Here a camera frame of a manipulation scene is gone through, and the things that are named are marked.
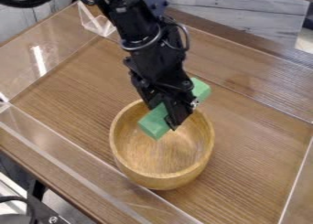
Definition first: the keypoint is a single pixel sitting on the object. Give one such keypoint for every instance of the clear acrylic tray wall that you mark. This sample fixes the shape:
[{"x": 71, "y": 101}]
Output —
[{"x": 67, "y": 84}]

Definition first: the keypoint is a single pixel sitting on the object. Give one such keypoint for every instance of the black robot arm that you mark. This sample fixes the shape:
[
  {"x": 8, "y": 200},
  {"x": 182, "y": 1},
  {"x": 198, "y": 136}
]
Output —
[{"x": 116, "y": 10}]

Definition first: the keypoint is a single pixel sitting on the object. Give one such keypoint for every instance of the brown wooden bowl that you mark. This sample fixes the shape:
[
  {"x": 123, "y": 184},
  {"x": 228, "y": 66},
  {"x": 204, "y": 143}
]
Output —
[{"x": 167, "y": 163}]

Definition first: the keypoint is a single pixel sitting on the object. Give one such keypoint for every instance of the green rectangular block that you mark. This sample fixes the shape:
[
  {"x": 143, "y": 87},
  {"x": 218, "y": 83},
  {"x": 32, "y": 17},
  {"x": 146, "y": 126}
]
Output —
[{"x": 152, "y": 123}]

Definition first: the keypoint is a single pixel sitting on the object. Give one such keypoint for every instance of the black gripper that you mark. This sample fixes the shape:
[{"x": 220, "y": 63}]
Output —
[{"x": 156, "y": 45}]

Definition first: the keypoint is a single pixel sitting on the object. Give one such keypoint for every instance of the black table leg frame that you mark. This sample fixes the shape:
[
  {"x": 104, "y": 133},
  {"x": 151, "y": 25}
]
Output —
[{"x": 45, "y": 215}]

